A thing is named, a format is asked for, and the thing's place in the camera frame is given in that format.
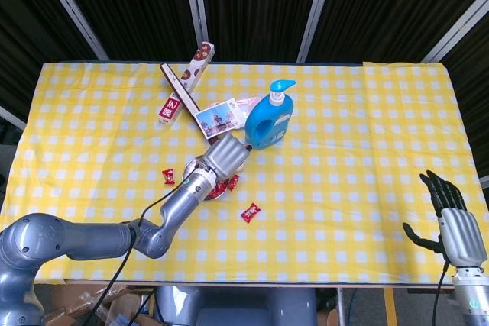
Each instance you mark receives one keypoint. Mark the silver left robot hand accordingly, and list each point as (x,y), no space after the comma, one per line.
(225,158)

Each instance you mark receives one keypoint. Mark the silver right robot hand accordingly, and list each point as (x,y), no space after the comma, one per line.
(460,234)

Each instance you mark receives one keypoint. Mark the red candy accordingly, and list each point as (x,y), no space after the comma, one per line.
(219,190)
(251,212)
(169,177)
(234,183)

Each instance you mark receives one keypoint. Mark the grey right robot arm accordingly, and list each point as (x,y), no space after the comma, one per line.
(473,303)

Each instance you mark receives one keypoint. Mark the grey robot base column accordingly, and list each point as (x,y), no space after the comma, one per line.
(237,307)

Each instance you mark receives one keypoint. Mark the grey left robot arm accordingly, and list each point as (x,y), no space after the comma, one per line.
(179,204)

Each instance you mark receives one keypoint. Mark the metal dish of candies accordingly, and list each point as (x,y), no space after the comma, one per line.
(193,163)

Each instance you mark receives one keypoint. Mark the building photo postcard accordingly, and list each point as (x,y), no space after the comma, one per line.
(214,120)

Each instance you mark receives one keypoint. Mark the pink white paper packet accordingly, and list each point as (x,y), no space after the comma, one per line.
(248,102)

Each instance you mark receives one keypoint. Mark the blue detergent pump bottle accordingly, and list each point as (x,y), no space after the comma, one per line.
(280,112)

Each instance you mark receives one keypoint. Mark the long white biscuit box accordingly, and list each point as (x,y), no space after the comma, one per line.
(170,110)

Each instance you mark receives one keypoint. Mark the yellow white checked tablecloth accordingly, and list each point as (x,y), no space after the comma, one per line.
(324,207)

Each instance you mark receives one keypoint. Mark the metal table leg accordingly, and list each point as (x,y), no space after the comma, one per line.
(341,307)

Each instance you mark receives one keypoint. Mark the black pleated curtain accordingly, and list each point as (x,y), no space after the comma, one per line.
(473,93)
(133,5)
(389,5)
(256,5)
(23,36)

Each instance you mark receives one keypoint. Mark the brown cardboard boxes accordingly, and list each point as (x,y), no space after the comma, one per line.
(68,305)

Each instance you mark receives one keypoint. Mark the grey aluminium frame post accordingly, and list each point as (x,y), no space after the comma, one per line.
(485,182)
(317,11)
(458,28)
(71,9)
(11,117)
(195,5)

